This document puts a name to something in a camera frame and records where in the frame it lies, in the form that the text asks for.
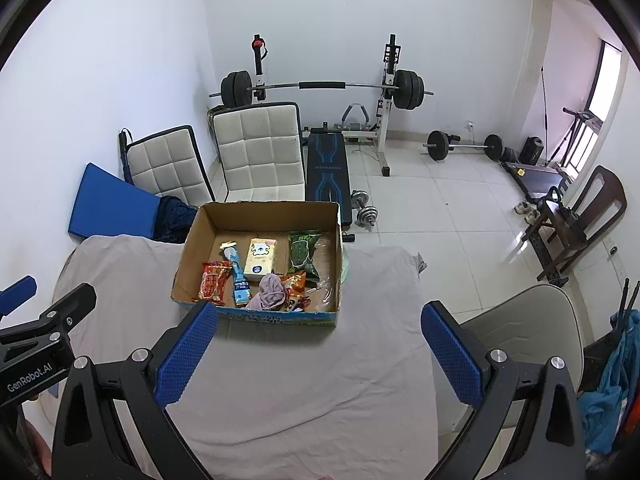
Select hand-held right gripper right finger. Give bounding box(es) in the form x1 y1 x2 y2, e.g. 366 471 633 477
421 300 586 480

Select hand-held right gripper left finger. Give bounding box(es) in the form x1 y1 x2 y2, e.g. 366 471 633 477
51 301 219 480

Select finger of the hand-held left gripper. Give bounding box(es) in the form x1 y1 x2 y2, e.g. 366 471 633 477
0 275 39 317
0 282 97 358

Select red snack packet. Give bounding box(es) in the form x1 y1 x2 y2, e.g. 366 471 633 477
200 260 234 307

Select long blue packet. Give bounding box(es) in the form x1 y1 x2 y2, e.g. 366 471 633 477
220 241 253 309

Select purple sock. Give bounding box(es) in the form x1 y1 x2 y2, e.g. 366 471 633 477
244 273 287 314

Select yellow white tissue pack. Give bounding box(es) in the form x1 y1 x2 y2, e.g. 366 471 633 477
243 238 278 284

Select orange snack packet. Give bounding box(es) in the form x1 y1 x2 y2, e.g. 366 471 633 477
279 270 312 313

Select green snack packet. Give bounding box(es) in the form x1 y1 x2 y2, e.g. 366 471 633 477
287 230 324 284

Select cardboard box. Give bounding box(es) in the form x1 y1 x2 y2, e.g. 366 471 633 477
171 201 347 329

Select person's left hand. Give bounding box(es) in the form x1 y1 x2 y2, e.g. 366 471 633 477
20 420 54 480

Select grey office chair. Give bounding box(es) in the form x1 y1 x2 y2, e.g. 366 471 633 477
432 284 586 431

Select blue foam mat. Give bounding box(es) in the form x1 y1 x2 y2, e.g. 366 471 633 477
67 162 163 238

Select grey table cloth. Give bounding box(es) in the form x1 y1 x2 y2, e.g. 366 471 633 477
50 234 442 480

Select dark blue garment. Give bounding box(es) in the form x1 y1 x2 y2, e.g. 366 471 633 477
154 195 200 245

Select clear plastic wrap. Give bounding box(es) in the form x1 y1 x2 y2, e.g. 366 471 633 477
314 232 342 311

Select pair of white shoes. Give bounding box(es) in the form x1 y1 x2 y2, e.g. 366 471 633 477
515 200 541 224

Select blue jacket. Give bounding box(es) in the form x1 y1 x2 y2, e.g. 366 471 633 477
580 310 640 456

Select dark wooden chair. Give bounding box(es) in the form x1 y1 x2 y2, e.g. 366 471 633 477
520 165 628 288

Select white padded chair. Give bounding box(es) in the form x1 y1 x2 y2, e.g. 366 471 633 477
209 102 306 203
118 125 216 206

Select black poles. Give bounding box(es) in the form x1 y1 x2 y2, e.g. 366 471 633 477
610 277 640 331

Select black treadmill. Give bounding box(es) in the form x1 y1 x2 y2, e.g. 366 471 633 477
502 107 601 201

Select small barbell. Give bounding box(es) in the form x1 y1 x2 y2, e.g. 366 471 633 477
422 130 504 163

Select black speaker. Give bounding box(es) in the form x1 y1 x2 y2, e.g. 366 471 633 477
520 136 544 165

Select black weight bench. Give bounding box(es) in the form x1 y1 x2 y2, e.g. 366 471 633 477
306 127 351 226

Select white barbell rack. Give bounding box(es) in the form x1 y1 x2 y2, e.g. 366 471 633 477
250 34 403 177

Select black stand pole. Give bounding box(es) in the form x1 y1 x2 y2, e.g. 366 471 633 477
538 65 551 166

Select barbell with black plates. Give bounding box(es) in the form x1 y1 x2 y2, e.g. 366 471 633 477
209 70 435 111

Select window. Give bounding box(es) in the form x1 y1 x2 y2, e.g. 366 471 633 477
585 40 626 126

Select grey exercise handle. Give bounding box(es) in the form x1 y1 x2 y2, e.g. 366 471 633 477
341 102 372 133

